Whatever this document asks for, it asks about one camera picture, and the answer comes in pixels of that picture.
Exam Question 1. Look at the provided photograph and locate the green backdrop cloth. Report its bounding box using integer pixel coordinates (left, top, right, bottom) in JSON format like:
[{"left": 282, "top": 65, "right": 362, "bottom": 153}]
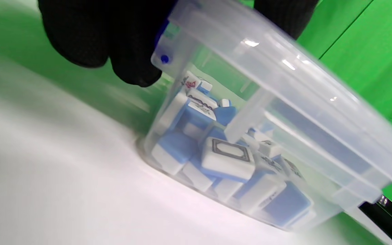
[{"left": 0, "top": 0, "right": 392, "bottom": 218}]

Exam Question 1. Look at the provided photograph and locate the pile of blue mahjong tiles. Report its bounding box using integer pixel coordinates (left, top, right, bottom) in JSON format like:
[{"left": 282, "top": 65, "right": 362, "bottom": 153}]
[{"left": 150, "top": 71, "right": 315, "bottom": 228}]

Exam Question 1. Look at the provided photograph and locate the clear box with blue latches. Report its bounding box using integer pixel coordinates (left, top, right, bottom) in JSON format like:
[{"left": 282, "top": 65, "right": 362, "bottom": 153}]
[{"left": 136, "top": 0, "right": 392, "bottom": 235}]

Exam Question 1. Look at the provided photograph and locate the person's left hand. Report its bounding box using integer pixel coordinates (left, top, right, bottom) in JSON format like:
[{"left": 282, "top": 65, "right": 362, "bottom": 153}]
[{"left": 38, "top": 0, "right": 319, "bottom": 87}]

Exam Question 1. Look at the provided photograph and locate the black plastic tray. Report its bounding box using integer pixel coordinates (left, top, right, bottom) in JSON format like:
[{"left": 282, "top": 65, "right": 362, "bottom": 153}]
[{"left": 358, "top": 195, "right": 392, "bottom": 239}]

